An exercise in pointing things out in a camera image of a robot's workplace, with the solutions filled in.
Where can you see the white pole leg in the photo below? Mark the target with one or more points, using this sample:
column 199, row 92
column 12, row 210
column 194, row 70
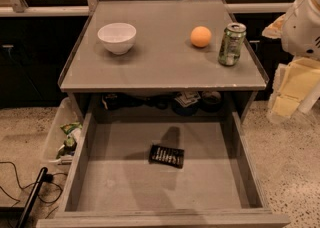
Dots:
column 307, row 104

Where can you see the black rxbar chocolate bar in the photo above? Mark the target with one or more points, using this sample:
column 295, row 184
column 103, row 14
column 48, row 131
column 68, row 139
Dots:
column 166, row 156

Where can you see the green snack packet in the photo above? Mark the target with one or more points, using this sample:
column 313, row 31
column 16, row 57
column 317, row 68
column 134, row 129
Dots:
column 68, row 128

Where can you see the dark items behind drawer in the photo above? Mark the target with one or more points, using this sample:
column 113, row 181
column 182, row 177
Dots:
column 181, row 103

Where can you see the clear plastic bin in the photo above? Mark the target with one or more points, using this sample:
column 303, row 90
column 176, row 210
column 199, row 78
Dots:
column 55, row 138

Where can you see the grey cabinet with counter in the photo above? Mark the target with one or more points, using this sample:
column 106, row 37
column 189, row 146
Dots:
column 163, row 59

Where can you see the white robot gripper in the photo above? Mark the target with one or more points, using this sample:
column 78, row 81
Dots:
column 302, row 30

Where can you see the open grey top drawer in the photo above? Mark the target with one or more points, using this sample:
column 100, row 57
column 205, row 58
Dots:
column 111, row 183

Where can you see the black bar on floor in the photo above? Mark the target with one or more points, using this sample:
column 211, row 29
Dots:
column 32, row 198

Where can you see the green soda can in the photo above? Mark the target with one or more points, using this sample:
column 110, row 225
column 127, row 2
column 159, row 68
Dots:
column 231, row 44

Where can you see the white ceramic bowl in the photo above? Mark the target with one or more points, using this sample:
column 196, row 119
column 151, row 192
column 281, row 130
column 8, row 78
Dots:
column 117, row 38

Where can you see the orange fruit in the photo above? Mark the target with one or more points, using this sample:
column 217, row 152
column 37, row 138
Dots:
column 200, row 36

